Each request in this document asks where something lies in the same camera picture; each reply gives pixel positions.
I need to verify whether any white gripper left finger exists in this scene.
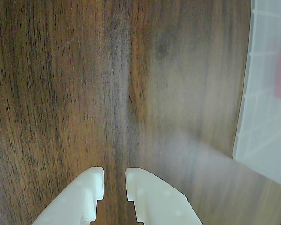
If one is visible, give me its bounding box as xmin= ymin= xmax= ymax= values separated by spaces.
xmin=31 ymin=166 xmax=105 ymax=225

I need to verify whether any clear plastic box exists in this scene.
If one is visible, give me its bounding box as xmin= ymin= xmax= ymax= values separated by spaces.
xmin=231 ymin=0 xmax=281 ymax=191

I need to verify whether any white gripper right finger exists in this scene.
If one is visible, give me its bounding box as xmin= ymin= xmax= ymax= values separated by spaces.
xmin=125 ymin=167 xmax=204 ymax=225

